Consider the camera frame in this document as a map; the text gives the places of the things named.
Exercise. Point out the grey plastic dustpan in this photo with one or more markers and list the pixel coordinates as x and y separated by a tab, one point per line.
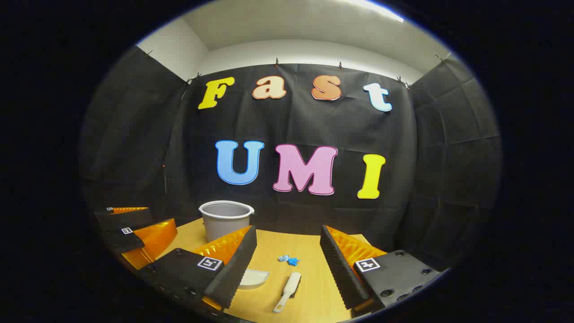
255	279

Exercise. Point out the white ribbed garbage bin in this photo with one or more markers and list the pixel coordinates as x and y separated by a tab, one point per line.
224	224

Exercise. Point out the light blue paper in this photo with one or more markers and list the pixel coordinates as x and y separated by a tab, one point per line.
283	258

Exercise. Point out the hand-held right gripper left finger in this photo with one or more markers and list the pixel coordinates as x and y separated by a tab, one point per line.
237	264

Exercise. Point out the dark blue paper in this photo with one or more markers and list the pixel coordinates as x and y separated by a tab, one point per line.
293	261

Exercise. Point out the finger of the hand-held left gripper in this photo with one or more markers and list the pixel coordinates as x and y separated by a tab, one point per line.
125	219
121	240

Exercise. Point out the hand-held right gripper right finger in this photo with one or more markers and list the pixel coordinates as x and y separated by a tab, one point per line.
341	269

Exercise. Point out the small white broom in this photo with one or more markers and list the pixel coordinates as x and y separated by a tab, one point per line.
290	287

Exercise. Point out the wooden desktop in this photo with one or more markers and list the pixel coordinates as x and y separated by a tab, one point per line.
276	244

